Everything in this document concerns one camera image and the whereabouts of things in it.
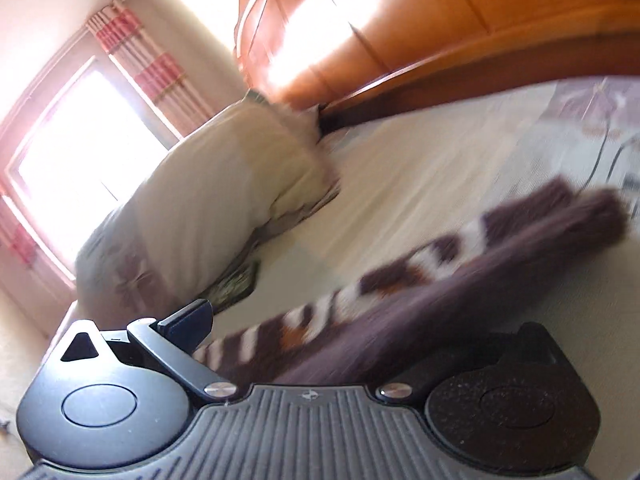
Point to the striped pastel bed sheet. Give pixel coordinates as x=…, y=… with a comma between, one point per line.
x=403, y=182

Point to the pink striped left curtain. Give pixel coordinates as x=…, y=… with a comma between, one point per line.
x=17, y=236

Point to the bright window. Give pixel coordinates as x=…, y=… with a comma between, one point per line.
x=83, y=156

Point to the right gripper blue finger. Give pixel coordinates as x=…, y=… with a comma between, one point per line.
x=170, y=343

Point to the orange wooden headboard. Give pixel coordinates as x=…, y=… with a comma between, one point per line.
x=360, y=60

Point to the floral cream pillow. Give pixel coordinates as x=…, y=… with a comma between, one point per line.
x=252, y=172

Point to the dark brown fuzzy sweater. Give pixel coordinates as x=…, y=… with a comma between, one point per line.
x=458, y=285

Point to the dark green patterned packet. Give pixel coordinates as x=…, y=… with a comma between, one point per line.
x=234, y=288

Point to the pink striped curtain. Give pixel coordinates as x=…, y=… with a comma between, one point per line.
x=17, y=236
x=154, y=71

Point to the pink striped right curtain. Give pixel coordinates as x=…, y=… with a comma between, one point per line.
x=154, y=71

